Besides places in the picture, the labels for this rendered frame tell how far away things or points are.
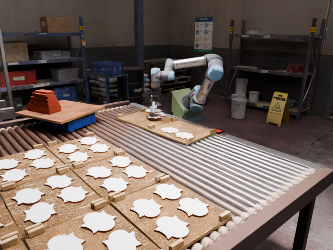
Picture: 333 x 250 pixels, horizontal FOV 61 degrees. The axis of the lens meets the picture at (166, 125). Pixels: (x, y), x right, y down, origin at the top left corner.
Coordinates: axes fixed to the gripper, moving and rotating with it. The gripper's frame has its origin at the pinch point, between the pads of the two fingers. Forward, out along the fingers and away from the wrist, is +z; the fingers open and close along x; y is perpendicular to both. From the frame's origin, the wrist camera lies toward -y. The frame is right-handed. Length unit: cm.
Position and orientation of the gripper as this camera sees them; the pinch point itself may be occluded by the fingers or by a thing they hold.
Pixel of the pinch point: (153, 109)
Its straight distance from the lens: 243.7
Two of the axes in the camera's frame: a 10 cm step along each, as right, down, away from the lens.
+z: -0.1, 9.5, 3.2
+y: 9.4, 1.2, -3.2
